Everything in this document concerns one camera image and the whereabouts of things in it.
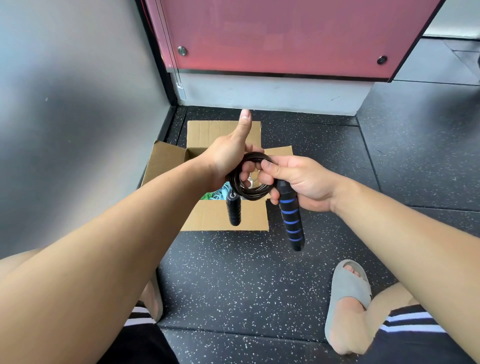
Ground person's left hand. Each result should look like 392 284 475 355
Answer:
202 109 265 192

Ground black white-striped shorts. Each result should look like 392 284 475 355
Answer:
97 304 477 364

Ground light blue jump rope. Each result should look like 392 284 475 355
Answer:
211 181 230 202

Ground thin blind pull cord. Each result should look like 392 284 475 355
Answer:
153 0 187 100

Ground person's right hand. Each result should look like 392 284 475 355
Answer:
256 154 355 214

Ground black jump rope blue-striped handles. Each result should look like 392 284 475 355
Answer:
224 151 306 252

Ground black wall edge trim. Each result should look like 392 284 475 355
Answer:
134 0 179 188

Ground pink glass panel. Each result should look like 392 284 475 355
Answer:
144 0 447 83

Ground brown cardboard box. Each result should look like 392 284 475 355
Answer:
140 119 295 232

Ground person's left forearm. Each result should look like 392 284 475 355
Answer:
0 157 222 364

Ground person's right forearm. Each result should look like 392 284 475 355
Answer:
331 179 480 364

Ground grey right slipper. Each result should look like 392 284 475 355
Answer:
324 259 373 355

